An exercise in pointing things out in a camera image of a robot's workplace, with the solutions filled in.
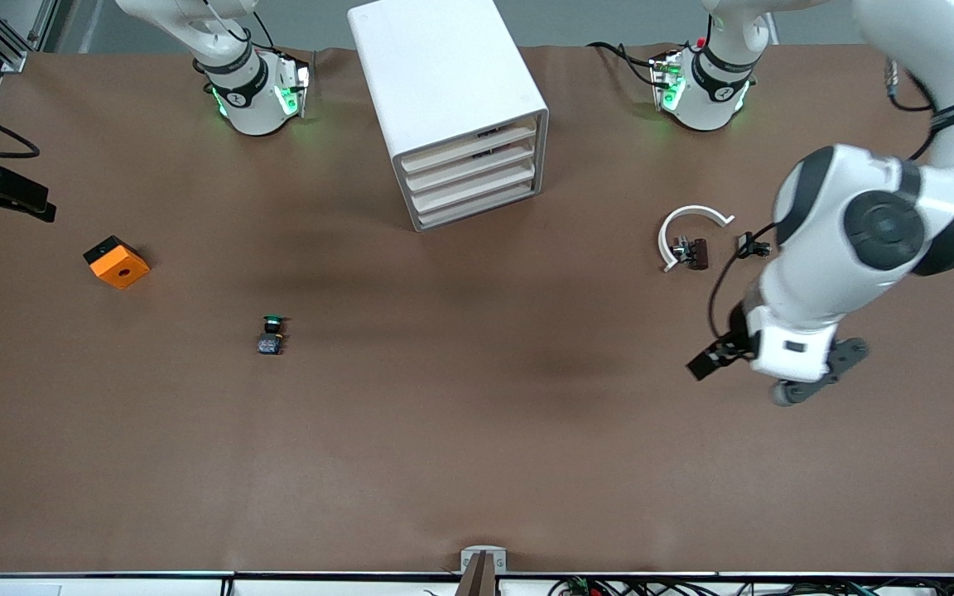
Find white plastic drawer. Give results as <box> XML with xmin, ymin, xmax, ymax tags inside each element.
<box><xmin>411</xmin><ymin>178</ymin><xmax>544</xmax><ymax>233</ymax></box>
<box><xmin>407</xmin><ymin>159</ymin><xmax>541</xmax><ymax>214</ymax></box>
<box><xmin>402</xmin><ymin>139</ymin><xmax>539</xmax><ymax>196</ymax></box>
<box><xmin>398</xmin><ymin>118</ymin><xmax>539</xmax><ymax>176</ymax></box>

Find green push button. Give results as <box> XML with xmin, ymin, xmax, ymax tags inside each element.
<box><xmin>257</xmin><ymin>315</ymin><xmax>290</xmax><ymax>358</ymax></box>

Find white drawer cabinet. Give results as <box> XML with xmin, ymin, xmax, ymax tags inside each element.
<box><xmin>348</xmin><ymin>0</ymin><xmax>550</xmax><ymax>233</ymax></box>

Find small brown component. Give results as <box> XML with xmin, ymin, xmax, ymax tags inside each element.
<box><xmin>672</xmin><ymin>236</ymin><xmax>710</xmax><ymax>271</ymax></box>

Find orange box with hole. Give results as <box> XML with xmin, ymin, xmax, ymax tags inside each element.
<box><xmin>83</xmin><ymin>235</ymin><xmax>151</xmax><ymax>291</ymax></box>

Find white curved plastic piece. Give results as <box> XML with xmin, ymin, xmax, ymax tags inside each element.
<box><xmin>658</xmin><ymin>204</ymin><xmax>735</xmax><ymax>273</ymax></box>

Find brown table cover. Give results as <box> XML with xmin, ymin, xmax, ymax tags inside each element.
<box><xmin>0</xmin><ymin>43</ymin><xmax>954</xmax><ymax>577</ymax></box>

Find aluminium frame post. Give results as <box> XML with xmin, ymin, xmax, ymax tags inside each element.
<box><xmin>0</xmin><ymin>0</ymin><xmax>60</xmax><ymax>74</ymax></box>

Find tangled cable bundle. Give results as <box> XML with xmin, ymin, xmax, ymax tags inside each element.
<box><xmin>547</xmin><ymin>576</ymin><xmax>954</xmax><ymax>596</ymax></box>

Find black base cable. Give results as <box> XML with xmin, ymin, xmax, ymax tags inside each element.
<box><xmin>586</xmin><ymin>40</ymin><xmax>663</xmax><ymax>89</ymax></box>

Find grey metal bracket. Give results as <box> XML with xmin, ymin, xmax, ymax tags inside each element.
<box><xmin>456</xmin><ymin>546</ymin><xmax>508</xmax><ymax>596</ymax></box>

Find white table edge rail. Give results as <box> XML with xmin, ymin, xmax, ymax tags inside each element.
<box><xmin>0</xmin><ymin>571</ymin><xmax>954</xmax><ymax>596</ymax></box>

